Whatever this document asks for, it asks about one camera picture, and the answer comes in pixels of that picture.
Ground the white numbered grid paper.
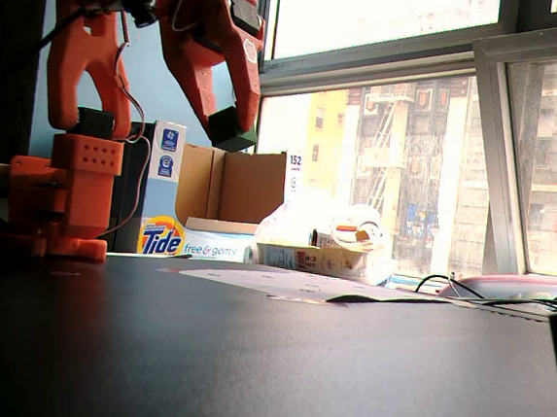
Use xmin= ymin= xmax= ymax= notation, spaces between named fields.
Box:
xmin=154 ymin=255 xmax=454 ymax=315

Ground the white servo wire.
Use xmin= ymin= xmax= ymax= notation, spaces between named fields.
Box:
xmin=98 ymin=8 xmax=164 ymax=240

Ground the Tide detergent cardboard box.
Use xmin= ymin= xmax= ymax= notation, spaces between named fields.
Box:
xmin=136 ymin=119 xmax=310 ymax=269

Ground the black box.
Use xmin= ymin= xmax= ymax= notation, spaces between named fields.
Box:
xmin=107 ymin=120 xmax=157 ymax=257

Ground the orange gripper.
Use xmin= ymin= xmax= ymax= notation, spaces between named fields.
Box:
xmin=151 ymin=0 xmax=270 ymax=143

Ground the open aluminium window sash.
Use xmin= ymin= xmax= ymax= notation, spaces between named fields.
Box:
xmin=453 ymin=10 xmax=557 ymax=281

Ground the wrist camera in orange mount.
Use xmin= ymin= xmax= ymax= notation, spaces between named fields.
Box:
xmin=125 ymin=0 xmax=161 ymax=31

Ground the fixed window frame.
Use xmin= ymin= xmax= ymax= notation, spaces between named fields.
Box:
xmin=243 ymin=0 xmax=557 ymax=122

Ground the black power cable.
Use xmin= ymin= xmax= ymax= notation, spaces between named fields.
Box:
xmin=413 ymin=271 xmax=557 ymax=322

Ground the pink tape piece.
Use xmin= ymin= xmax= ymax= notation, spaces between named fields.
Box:
xmin=265 ymin=293 xmax=350 ymax=309

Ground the green cube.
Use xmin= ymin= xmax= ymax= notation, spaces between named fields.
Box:
xmin=205 ymin=104 xmax=261 ymax=154

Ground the clear plastic bag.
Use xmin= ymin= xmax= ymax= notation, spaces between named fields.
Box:
xmin=252 ymin=182 xmax=400 ymax=286

